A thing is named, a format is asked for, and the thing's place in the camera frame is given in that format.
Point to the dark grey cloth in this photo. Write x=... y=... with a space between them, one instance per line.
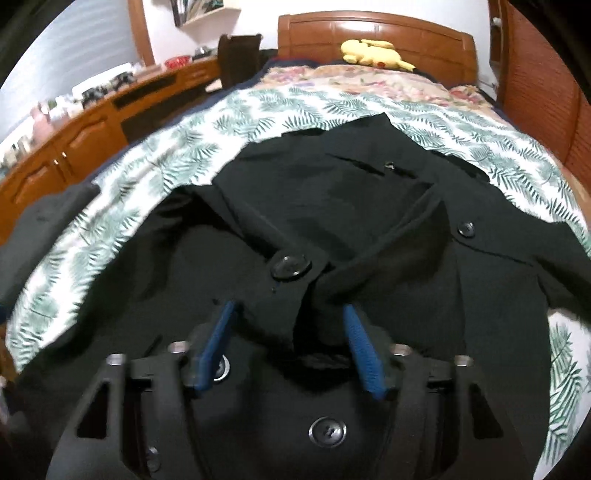
x=41 y=221

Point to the leaf print bed sheet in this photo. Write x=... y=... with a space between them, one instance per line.
x=184 y=138

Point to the wooden bed headboard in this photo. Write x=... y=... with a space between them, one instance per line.
x=323 y=37

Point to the wooden window frame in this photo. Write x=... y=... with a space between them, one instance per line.
x=141 y=32

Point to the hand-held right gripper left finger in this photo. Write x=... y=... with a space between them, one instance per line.
x=214 y=351

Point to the pink bottle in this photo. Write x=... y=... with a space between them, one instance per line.
x=41 y=122

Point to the yellow plush toy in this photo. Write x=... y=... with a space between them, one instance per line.
x=369 y=53

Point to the white wall shelf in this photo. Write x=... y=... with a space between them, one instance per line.
x=203 y=16

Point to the black buttoned coat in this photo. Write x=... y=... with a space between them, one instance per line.
x=323 y=207

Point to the dark brown chair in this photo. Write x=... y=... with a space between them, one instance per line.
x=238 y=60

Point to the wooden louvered door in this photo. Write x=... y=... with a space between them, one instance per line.
x=540 y=83

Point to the floral quilt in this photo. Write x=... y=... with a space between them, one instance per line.
x=392 y=83

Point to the row of small bottles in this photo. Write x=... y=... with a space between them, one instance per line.
x=92 y=92

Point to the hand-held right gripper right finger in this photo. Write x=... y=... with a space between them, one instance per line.
x=364 y=355

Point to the red bowl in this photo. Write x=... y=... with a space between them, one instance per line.
x=178 y=61

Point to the wooden cabinet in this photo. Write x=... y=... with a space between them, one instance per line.
x=83 y=138

